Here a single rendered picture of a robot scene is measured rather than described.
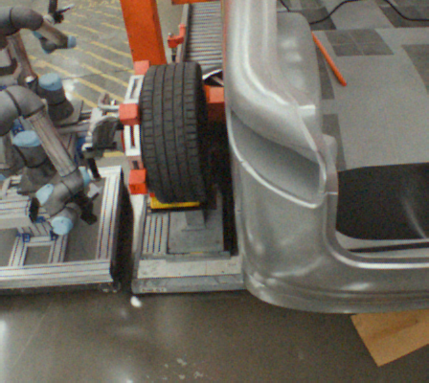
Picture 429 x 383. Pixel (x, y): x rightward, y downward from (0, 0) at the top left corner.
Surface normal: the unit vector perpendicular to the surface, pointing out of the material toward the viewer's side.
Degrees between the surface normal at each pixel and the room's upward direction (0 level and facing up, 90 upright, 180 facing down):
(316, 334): 0
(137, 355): 0
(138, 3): 90
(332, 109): 22
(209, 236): 0
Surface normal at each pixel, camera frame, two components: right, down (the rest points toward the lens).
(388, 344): -0.07, -0.72
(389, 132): -0.08, -0.43
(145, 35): 0.00, 0.68
